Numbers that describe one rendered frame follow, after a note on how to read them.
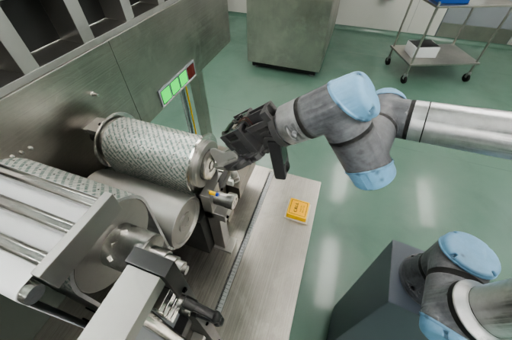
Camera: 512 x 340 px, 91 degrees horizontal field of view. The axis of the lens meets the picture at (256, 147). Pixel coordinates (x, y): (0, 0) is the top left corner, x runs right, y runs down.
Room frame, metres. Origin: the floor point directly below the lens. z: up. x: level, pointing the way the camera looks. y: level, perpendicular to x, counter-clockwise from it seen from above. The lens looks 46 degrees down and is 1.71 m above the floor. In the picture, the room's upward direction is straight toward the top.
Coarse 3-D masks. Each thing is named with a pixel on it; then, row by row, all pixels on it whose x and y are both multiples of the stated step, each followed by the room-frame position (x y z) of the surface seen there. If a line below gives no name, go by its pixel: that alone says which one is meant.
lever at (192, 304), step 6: (186, 300) 0.08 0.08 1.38; (192, 300) 0.08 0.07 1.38; (186, 306) 0.07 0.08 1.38; (192, 306) 0.07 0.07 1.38; (198, 306) 0.07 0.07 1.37; (204, 306) 0.08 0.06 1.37; (198, 312) 0.07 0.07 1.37; (204, 312) 0.07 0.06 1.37; (210, 312) 0.07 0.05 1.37; (216, 312) 0.07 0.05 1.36; (210, 318) 0.06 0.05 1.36; (216, 318) 0.06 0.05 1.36
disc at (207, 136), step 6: (204, 138) 0.42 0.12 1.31; (210, 138) 0.44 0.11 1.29; (198, 144) 0.40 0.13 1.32; (192, 150) 0.38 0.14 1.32; (192, 156) 0.37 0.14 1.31; (192, 162) 0.36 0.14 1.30; (186, 174) 0.34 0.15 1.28; (186, 180) 0.33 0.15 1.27; (192, 186) 0.34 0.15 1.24; (204, 186) 0.38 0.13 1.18; (192, 192) 0.34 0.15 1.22
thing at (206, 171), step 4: (208, 152) 0.40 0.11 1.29; (204, 156) 0.39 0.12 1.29; (208, 156) 0.39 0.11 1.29; (212, 156) 0.40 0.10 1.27; (204, 160) 0.38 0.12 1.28; (208, 160) 0.38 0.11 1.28; (212, 160) 0.41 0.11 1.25; (204, 164) 0.37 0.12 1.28; (208, 164) 0.38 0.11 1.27; (212, 164) 0.40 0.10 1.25; (200, 168) 0.37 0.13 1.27; (204, 168) 0.37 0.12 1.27; (208, 168) 0.38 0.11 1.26; (212, 168) 0.40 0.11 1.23; (200, 172) 0.36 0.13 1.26; (204, 172) 0.36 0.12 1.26; (208, 172) 0.38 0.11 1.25; (212, 172) 0.39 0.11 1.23; (200, 176) 0.36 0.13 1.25; (204, 176) 0.36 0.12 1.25; (208, 176) 0.37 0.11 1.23; (212, 176) 0.39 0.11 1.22
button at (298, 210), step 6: (294, 198) 0.51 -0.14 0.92; (294, 204) 0.49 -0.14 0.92; (300, 204) 0.49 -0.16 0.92; (306, 204) 0.49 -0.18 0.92; (288, 210) 0.46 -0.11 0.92; (294, 210) 0.46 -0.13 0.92; (300, 210) 0.46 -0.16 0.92; (306, 210) 0.46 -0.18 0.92; (288, 216) 0.45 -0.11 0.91; (294, 216) 0.44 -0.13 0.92; (300, 216) 0.44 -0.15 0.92; (306, 216) 0.44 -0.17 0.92
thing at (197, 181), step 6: (108, 126) 0.47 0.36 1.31; (102, 138) 0.44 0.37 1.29; (204, 144) 0.41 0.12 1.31; (210, 144) 0.42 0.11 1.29; (216, 144) 0.45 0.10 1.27; (102, 150) 0.43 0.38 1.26; (198, 150) 0.39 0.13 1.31; (204, 150) 0.40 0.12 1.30; (198, 156) 0.38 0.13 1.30; (198, 162) 0.37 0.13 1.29; (192, 168) 0.36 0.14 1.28; (198, 168) 0.36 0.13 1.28; (192, 174) 0.35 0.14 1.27; (198, 174) 0.36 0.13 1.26; (192, 180) 0.35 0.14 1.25; (198, 180) 0.35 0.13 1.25; (204, 180) 0.37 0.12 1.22; (198, 186) 0.35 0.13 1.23
